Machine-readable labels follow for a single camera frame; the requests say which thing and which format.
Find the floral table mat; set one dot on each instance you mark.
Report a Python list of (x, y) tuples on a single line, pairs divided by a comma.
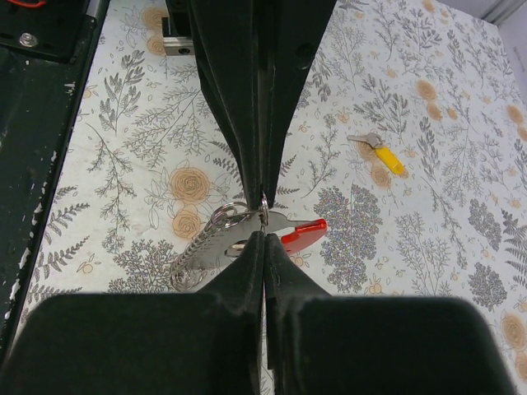
[(146, 165)]

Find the red grey key organizer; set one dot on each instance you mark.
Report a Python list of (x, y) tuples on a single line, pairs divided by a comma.
[(227, 233)]

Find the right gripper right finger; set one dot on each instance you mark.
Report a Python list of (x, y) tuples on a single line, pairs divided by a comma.
[(320, 343)]

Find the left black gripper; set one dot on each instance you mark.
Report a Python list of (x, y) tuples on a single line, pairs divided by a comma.
[(225, 35)]

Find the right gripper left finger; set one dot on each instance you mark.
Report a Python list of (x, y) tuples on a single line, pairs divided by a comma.
[(206, 342)]

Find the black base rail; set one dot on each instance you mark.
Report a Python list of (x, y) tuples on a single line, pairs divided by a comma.
[(47, 48)]

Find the orange tag key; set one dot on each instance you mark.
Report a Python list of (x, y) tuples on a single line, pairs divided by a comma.
[(375, 142)]

